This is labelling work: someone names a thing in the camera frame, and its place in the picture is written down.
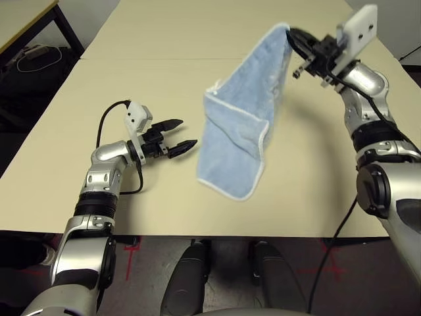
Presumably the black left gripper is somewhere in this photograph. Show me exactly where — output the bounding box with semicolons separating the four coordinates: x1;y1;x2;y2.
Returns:
137;118;199;161

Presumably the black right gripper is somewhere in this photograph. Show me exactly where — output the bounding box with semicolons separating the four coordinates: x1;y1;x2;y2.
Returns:
285;28;345;88

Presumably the light blue terry towel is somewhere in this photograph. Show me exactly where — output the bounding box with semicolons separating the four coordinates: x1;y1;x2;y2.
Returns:
196;22;293;202

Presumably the grey robot left leg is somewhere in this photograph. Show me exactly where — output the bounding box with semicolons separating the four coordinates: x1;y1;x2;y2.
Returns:
161;242;211;315

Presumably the black-framed side table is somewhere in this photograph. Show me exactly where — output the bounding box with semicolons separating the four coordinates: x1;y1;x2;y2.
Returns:
0;0;86;59

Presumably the grey power strip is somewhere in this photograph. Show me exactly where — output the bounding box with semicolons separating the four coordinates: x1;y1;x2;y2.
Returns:
22;45;49;59

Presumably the bystander white shoe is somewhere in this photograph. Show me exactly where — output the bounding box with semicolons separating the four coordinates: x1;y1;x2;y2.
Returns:
41;246;59;266

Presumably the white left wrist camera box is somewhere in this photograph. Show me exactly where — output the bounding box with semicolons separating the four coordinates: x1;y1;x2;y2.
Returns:
124;101;154;165

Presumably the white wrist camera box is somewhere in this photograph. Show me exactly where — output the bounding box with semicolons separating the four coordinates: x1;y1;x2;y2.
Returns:
335;3;379;86
124;101;154;165

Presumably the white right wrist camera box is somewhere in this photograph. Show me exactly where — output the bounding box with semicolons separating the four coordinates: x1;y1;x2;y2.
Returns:
335;3;379;86

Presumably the white floor cable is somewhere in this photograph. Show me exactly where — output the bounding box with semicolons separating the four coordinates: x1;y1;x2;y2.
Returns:
16;45;63;72

